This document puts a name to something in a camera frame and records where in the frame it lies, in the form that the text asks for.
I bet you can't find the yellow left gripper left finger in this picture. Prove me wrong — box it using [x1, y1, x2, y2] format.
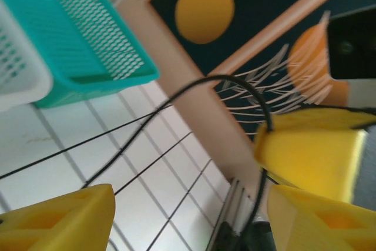
[0, 183, 116, 251]

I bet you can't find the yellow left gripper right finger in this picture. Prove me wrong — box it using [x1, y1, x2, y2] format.
[267, 185, 376, 251]

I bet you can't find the thin black cable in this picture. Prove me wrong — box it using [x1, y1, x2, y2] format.
[83, 74, 274, 234]

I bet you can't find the white plastic mesh basket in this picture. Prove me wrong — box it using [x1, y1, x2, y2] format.
[0, 0, 54, 113]

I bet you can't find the teal plastic mesh basket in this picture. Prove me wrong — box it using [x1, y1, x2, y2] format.
[0, 0, 162, 109]

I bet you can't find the aluminium table side rail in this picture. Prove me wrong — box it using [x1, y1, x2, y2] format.
[225, 176, 260, 232]

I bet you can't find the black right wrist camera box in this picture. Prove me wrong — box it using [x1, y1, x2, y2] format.
[327, 9, 376, 81]

